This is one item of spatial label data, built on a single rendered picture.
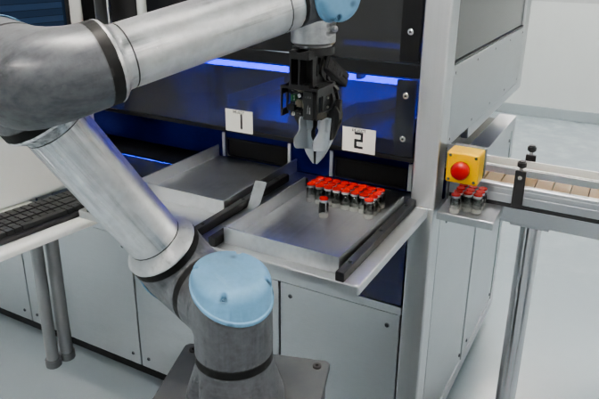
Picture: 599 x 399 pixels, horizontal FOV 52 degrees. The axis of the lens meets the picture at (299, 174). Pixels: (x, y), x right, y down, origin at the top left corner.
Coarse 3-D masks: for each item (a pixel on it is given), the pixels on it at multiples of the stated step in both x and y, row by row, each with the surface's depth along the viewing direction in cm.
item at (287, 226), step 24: (288, 192) 147; (240, 216) 131; (264, 216) 139; (288, 216) 139; (312, 216) 139; (336, 216) 139; (360, 216) 139; (384, 216) 132; (240, 240) 125; (264, 240) 122; (288, 240) 127; (312, 240) 128; (336, 240) 128; (360, 240) 122; (312, 264) 117; (336, 264) 115
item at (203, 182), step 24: (168, 168) 160; (192, 168) 168; (216, 168) 168; (240, 168) 168; (264, 168) 169; (288, 168) 163; (168, 192) 146; (192, 192) 152; (216, 192) 152; (240, 192) 144
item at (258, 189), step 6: (258, 186) 144; (264, 186) 143; (252, 192) 144; (258, 192) 143; (252, 198) 143; (258, 198) 143; (252, 204) 143; (258, 204) 142; (246, 210) 142; (234, 216) 139; (228, 222) 136
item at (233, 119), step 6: (228, 114) 163; (234, 114) 162; (246, 114) 160; (228, 120) 164; (234, 120) 163; (240, 120) 162; (246, 120) 161; (252, 120) 160; (228, 126) 164; (234, 126) 163; (240, 126) 162; (246, 126) 161; (252, 126) 160; (240, 132) 163; (246, 132) 162; (252, 132) 161
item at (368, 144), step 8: (344, 128) 148; (352, 128) 147; (360, 128) 146; (344, 136) 148; (352, 136) 147; (360, 136) 146; (368, 136) 145; (344, 144) 149; (352, 144) 148; (360, 144) 147; (368, 144) 146; (360, 152) 148; (368, 152) 147
